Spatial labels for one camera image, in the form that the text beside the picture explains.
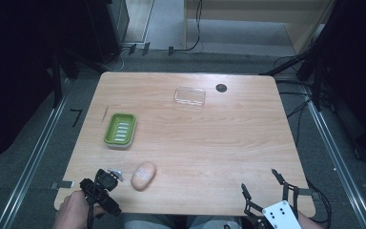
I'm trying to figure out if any black floor cable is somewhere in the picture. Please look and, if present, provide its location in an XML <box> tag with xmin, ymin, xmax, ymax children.
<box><xmin>278</xmin><ymin>91</ymin><xmax>314</xmax><ymax>148</ymax></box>

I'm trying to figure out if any clear plastic lid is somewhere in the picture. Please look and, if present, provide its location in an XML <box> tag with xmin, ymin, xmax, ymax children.
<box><xmin>173</xmin><ymin>86</ymin><xmax>207</xmax><ymax>109</ymax></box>

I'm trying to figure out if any white floor cable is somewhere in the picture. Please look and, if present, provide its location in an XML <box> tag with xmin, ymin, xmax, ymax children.
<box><xmin>103</xmin><ymin>47</ymin><xmax>132</xmax><ymax>73</ymax></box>

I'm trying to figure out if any peach soap bar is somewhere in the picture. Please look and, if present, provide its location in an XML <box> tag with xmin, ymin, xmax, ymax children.
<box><xmin>130</xmin><ymin>161</ymin><xmax>157</xmax><ymax>192</ymax></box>

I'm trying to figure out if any metal floor rail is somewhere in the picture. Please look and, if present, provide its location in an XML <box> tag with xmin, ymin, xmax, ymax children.
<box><xmin>300</xmin><ymin>85</ymin><xmax>366</xmax><ymax>229</ymax></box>
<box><xmin>0</xmin><ymin>79</ymin><xmax>71</xmax><ymax>229</ymax></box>

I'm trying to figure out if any black hanging cable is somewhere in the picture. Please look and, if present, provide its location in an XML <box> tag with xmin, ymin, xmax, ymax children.
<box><xmin>173</xmin><ymin>0</ymin><xmax>204</xmax><ymax>53</ymax></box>

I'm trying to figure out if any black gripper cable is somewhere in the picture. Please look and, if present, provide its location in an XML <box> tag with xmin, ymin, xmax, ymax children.
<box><xmin>86</xmin><ymin>189</ymin><xmax>100</xmax><ymax>229</ymax></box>
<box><xmin>306</xmin><ymin>179</ymin><xmax>333</xmax><ymax>224</ymax></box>

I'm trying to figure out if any green soap dish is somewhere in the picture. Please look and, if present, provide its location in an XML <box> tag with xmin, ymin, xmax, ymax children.
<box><xmin>103</xmin><ymin>113</ymin><xmax>138</xmax><ymax>150</ymax></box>

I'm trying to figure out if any black metal stand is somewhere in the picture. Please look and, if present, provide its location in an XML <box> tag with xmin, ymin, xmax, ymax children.
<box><xmin>49</xmin><ymin>44</ymin><xmax>109</xmax><ymax>110</ymax></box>
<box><xmin>258</xmin><ymin>37</ymin><xmax>328</xmax><ymax>113</ymax></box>

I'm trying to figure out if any grey tape strip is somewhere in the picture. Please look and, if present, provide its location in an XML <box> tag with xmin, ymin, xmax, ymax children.
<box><xmin>296</xmin><ymin>187</ymin><xmax>315</xmax><ymax>197</ymax></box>
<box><xmin>51</xmin><ymin>179</ymin><xmax>75</xmax><ymax>191</ymax></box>

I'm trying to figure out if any person's right hand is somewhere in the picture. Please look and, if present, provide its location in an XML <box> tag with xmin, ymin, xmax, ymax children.
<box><xmin>296</xmin><ymin>211</ymin><xmax>324</xmax><ymax>229</ymax></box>

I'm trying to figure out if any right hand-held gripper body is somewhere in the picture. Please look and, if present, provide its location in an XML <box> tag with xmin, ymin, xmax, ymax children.
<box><xmin>243</xmin><ymin>182</ymin><xmax>303</xmax><ymax>229</ymax></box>

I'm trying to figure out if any dark cabinet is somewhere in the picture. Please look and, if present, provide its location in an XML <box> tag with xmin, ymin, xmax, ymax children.
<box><xmin>83</xmin><ymin>0</ymin><xmax>131</xmax><ymax>64</ymax></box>

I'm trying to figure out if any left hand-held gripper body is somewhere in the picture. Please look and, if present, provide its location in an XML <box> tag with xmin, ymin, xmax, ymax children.
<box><xmin>88</xmin><ymin>168</ymin><xmax>124</xmax><ymax>208</ymax></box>

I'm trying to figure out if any person's left hand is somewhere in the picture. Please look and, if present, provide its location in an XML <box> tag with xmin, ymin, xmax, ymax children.
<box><xmin>52</xmin><ymin>190</ymin><xmax>107</xmax><ymax>229</ymax></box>

